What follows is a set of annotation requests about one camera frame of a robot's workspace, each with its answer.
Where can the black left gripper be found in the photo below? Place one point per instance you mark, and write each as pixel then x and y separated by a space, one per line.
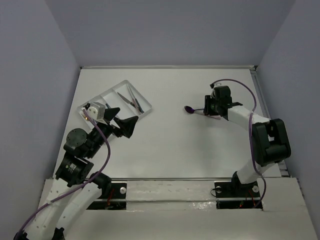
pixel 111 124

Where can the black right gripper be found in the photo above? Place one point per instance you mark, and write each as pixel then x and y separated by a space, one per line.
pixel 207 109

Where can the purple spoon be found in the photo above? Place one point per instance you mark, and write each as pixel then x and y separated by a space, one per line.
pixel 191 110

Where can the gold spoon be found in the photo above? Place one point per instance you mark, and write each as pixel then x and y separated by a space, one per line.
pixel 83 114

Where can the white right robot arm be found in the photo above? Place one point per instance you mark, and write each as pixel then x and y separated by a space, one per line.
pixel 268 139

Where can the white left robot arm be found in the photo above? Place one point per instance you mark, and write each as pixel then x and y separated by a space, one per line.
pixel 74 187

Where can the white cutlery tray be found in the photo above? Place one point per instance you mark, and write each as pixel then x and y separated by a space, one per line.
pixel 111 97

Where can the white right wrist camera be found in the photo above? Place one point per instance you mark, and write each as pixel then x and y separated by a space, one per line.
pixel 213 86

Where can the dark handled knife in tray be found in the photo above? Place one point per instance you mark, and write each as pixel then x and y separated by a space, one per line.
pixel 129 102

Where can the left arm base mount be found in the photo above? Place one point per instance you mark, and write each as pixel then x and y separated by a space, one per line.
pixel 113 199

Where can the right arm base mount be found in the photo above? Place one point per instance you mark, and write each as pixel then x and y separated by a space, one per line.
pixel 229 198

